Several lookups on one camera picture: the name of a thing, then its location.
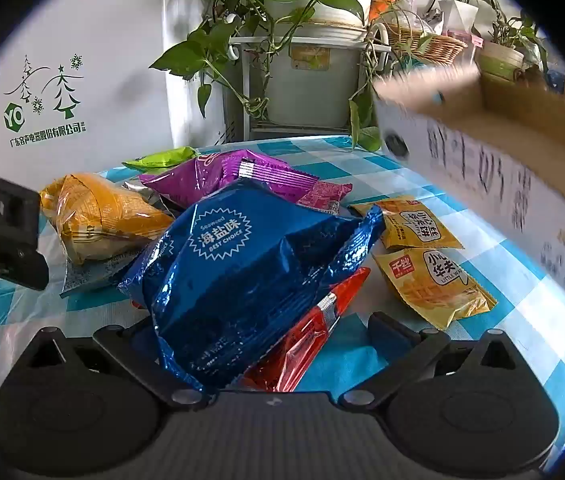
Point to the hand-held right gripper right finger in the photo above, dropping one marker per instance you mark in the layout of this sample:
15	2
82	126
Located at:
387	331

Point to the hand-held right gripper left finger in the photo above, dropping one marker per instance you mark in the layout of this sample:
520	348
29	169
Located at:
132	351

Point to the orange snack bag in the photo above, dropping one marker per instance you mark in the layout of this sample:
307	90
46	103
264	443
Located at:
97	215

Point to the blue snack bag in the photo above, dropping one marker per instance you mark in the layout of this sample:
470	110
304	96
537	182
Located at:
242	280

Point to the pink snack packet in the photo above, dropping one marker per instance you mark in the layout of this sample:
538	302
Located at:
322	195

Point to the green snack packet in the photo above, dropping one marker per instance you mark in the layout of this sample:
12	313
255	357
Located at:
162	158

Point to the purple snack bag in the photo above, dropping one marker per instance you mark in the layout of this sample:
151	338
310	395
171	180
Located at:
187	182

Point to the white cardboard box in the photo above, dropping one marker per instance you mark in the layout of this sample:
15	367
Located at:
487	170

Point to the small yellow snack packet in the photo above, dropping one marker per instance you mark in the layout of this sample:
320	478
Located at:
432	285
412	225

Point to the red snack bag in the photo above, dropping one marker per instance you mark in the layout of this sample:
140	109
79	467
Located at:
307	340

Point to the silver snack packet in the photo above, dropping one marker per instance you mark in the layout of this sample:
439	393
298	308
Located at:
87	276

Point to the white refrigerator with tree print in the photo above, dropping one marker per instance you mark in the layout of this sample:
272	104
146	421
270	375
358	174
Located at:
87	35

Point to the grey plant pot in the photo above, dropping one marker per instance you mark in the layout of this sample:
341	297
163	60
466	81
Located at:
307	80

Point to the wicker basket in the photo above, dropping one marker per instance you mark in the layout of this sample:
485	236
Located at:
437	45

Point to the brown teapot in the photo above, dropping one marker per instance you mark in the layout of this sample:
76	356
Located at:
527	74

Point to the pink plastic item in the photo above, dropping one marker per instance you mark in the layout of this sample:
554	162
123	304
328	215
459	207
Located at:
465	37

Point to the small white angular pot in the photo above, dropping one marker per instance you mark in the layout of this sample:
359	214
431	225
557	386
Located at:
457	15

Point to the small leafy plant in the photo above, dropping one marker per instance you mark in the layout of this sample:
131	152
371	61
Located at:
507	25

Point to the orange cylinder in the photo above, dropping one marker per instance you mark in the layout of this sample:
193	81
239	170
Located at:
382	0

